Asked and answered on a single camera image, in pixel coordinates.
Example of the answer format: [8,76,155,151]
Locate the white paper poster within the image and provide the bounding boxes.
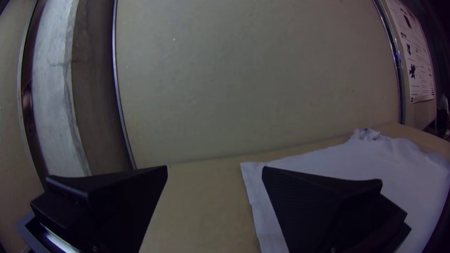
[385,0,436,104]

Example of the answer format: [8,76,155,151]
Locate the dark metal frame post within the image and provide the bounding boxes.
[372,0,407,124]

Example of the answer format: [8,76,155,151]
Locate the white t-shirt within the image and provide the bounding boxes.
[240,127,450,253]

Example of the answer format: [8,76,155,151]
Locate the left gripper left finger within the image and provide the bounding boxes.
[30,165,169,253]

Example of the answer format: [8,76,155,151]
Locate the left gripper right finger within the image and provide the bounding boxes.
[262,166,412,253]

